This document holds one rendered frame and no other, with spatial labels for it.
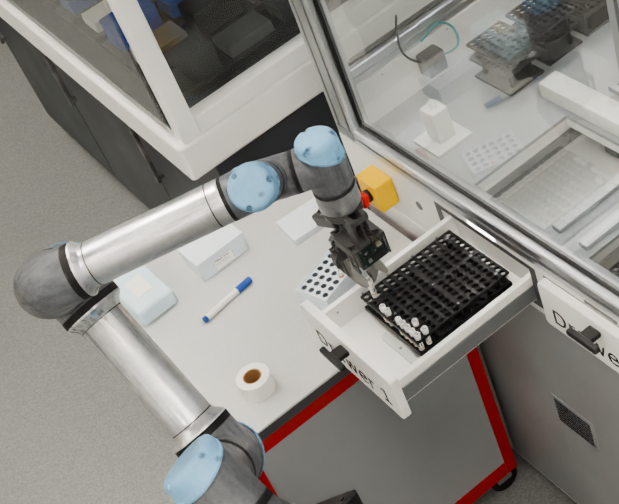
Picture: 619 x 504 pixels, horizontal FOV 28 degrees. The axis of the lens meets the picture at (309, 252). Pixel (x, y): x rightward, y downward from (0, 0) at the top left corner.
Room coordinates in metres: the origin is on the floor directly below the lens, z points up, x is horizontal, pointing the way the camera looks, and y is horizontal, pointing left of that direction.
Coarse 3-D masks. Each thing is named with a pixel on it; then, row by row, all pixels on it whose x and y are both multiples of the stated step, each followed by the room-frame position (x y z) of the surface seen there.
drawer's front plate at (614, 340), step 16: (544, 288) 1.50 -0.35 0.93; (560, 288) 1.48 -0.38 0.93; (544, 304) 1.51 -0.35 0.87; (560, 304) 1.47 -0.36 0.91; (576, 304) 1.43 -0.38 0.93; (560, 320) 1.48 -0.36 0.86; (576, 320) 1.43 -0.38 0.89; (592, 320) 1.39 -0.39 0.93; (608, 336) 1.35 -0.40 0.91; (608, 352) 1.36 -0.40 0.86
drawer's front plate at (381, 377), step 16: (304, 304) 1.71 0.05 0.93; (320, 320) 1.65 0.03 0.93; (320, 336) 1.68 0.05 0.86; (336, 336) 1.60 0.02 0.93; (352, 352) 1.55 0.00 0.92; (352, 368) 1.59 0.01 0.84; (368, 368) 1.51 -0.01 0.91; (384, 368) 1.48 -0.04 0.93; (368, 384) 1.54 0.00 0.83; (384, 384) 1.47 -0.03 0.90; (384, 400) 1.50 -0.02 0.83; (400, 400) 1.45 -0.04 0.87; (400, 416) 1.46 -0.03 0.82
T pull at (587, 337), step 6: (570, 330) 1.40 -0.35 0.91; (588, 330) 1.39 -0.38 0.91; (594, 330) 1.38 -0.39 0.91; (570, 336) 1.40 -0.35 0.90; (576, 336) 1.38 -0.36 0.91; (582, 336) 1.38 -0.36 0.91; (588, 336) 1.37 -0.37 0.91; (594, 336) 1.37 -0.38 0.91; (600, 336) 1.37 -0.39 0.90; (582, 342) 1.37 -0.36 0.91; (588, 342) 1.36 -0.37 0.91; (588, 348) 1.35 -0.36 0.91; (594, 348) 1.34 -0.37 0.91
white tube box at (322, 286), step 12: (324, 264) 1.93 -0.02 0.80; (312, 276) 1.92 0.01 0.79; (324, 276) 1.91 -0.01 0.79; (336, 276) 1.89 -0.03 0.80; (300, 288) 1.90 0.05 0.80; (312, 288) 1.89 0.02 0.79; (324, 288) 1.87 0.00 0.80; (336, 288) 1.85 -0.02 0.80; (348, 288) 1.87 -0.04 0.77; (300, 300) 1.90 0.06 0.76; (312, 300) 1.86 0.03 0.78; (324, 300) 1.83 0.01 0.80
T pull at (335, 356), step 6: (324, 348) 1.60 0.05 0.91; (336, 348) 1.59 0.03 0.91; (342, 348) 1.58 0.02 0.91; (324, 354) 1.59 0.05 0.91; (330, 354) 1.58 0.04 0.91; (336, 354) 1.57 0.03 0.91; (342, 354) 1.57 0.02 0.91; (348, 354) 1.57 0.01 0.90; (330, 360) 1.57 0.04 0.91; (336, 360) 1.56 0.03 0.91; (342, 360) 1.56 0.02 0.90; (336, 366) 1.55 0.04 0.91; (342, 366) 1.54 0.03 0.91
